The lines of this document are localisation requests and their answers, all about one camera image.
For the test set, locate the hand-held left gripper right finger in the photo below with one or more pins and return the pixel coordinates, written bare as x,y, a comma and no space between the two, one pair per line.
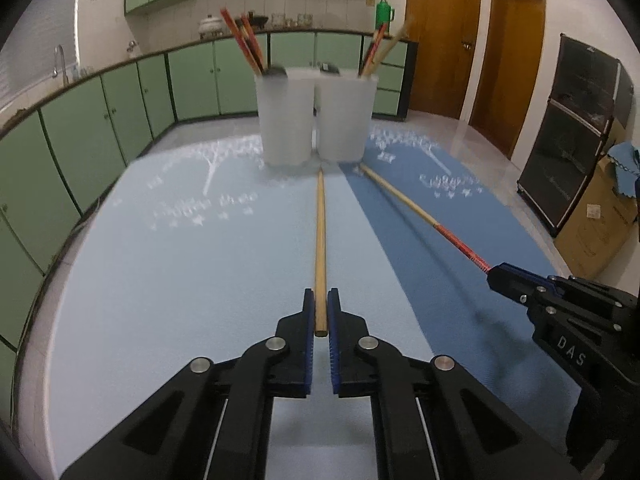
334,345

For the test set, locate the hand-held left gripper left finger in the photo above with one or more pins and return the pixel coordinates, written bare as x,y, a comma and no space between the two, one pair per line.
307,340

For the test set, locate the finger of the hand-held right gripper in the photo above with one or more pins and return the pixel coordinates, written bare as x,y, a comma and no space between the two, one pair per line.
515,287
595,297

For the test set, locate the wooden chopstick red patterned end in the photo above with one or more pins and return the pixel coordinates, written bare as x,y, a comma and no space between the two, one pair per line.
410,206
374,50

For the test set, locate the white translucent double utensil holder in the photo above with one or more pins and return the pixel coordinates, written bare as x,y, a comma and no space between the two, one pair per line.
285,120

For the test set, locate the bundle of red-tipped chopsticks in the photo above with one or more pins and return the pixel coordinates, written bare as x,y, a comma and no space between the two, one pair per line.
240,38

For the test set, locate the cardboard box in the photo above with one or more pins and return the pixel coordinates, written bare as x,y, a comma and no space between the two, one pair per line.
595,225

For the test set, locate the dark blue printed mat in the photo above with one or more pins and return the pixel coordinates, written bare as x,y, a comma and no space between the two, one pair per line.
425,260

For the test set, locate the blue cloth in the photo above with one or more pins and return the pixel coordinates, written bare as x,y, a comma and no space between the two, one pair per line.
625,165

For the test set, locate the black display cabinet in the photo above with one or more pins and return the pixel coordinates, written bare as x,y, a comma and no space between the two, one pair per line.
565,150

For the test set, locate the plain wooden door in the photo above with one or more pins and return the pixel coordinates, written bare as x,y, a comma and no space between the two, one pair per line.
510,60

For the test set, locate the dark spoon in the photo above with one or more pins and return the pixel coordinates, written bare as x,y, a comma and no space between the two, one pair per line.
274,71

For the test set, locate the green thermos jug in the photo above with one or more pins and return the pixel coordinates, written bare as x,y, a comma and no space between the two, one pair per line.
384,12

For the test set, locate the green lower kitchen cabinets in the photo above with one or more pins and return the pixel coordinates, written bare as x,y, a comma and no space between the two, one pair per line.
75,125

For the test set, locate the cluster of glass jars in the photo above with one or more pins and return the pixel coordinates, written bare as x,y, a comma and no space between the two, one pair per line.
290,20

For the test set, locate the black wok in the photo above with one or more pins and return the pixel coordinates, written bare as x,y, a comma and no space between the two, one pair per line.
259,21

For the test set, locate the white lidded pot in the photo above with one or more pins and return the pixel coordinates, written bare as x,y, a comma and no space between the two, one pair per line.
212,26

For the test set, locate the metal sink faucet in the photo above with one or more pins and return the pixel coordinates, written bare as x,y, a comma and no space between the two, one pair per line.
56,60

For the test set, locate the window blind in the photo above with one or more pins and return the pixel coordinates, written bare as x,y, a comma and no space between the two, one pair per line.
30,45

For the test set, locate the small wall tap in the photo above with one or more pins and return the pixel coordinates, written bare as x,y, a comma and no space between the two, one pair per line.
131,46

